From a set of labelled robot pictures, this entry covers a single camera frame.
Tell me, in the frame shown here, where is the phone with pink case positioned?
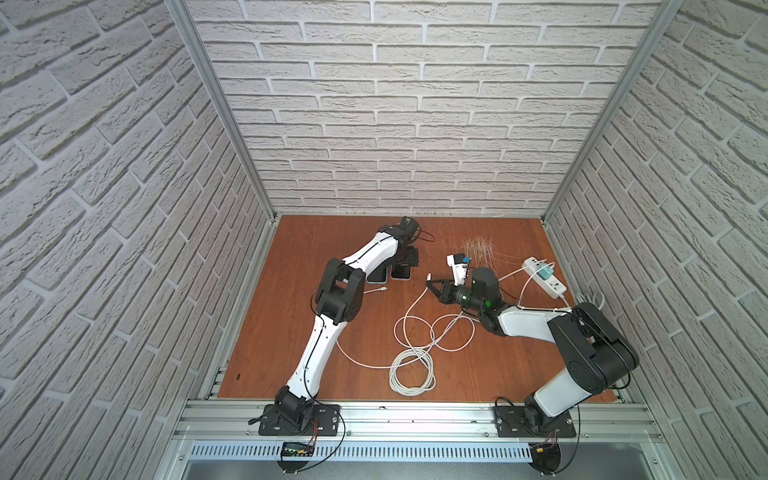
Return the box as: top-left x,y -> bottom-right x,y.
390,264 -> 412,281

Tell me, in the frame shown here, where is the phone with green case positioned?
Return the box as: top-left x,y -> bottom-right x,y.
366,265 -> 388,285

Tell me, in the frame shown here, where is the white USB charging cable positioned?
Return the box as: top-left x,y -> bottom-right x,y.
332,286 -> 433,370

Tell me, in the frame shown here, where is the white lightning charging cable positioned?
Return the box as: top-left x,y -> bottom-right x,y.
386,266 -> 535,397

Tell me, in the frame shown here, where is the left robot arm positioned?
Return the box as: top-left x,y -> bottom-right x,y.
274,216 -> 420,429

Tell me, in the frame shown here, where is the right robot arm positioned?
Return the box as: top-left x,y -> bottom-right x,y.
426,268 -> 639,436

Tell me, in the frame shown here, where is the teal charger plug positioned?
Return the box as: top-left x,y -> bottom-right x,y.
537,265 -> 554,280

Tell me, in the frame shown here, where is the right controller board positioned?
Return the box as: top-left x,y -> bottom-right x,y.
529,443 -> 562,475

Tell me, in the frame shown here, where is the controller board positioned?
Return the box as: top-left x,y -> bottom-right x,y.
279,441 -> 316,460
529,443 -> 562,475

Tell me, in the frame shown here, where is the left controller board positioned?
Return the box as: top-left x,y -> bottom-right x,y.
279,441 -> 316,460

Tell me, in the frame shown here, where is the power strip white cord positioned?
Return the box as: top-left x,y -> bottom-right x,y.
560,290 -> 607,313

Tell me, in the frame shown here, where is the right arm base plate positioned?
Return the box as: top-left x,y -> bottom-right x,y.
493,405 -> 577,439

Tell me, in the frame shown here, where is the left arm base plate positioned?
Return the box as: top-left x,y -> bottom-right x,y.
258,403 -> 341,437

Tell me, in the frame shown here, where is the aluminium front rail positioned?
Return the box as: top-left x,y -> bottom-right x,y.
172,399 -> 665,443

